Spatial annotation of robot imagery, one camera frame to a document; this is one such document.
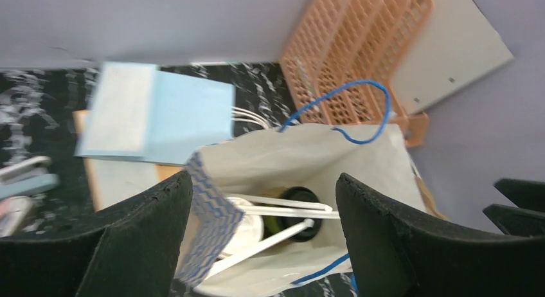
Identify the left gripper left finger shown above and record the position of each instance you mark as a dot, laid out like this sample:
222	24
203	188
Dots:
128	249

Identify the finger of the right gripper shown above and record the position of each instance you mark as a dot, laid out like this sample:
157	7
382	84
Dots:
516	221
524	194

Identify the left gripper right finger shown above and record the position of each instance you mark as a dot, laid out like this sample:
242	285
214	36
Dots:
397	250

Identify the white straw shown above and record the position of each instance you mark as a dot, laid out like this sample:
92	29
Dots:
260	246
283	202
289	212

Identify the white cup lid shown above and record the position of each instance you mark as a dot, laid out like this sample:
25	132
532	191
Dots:
248	233

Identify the blue checkered paper bag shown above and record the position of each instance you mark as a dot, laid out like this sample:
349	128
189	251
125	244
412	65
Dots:
299	163

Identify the orange envelope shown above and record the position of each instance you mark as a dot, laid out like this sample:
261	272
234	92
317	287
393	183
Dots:
111	182

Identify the pink white mini stapler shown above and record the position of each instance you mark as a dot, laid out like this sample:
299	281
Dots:
16	213

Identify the light blue envelope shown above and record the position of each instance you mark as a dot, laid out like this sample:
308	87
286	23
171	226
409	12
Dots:
140	113

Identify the white board binder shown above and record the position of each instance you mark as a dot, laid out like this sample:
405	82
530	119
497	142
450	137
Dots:
457	46

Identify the peach desk file organizer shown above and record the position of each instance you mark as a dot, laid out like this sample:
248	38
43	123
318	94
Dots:
340	41

